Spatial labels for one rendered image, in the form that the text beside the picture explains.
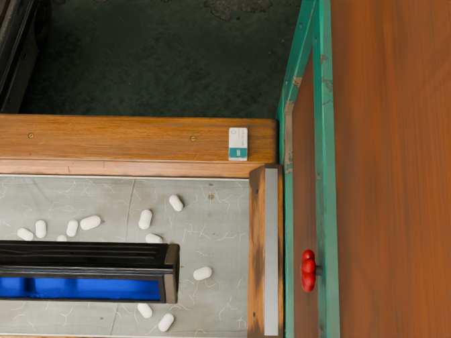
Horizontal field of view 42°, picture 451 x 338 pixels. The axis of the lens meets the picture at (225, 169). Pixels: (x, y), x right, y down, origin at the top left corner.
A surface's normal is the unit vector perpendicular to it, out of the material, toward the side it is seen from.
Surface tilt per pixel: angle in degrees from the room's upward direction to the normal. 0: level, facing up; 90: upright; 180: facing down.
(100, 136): 0
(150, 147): 0
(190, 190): 0
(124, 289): 58
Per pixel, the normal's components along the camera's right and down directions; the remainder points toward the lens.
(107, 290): -0.02, 0.68
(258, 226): -0.92, -0.12
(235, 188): 0.00, -0.25
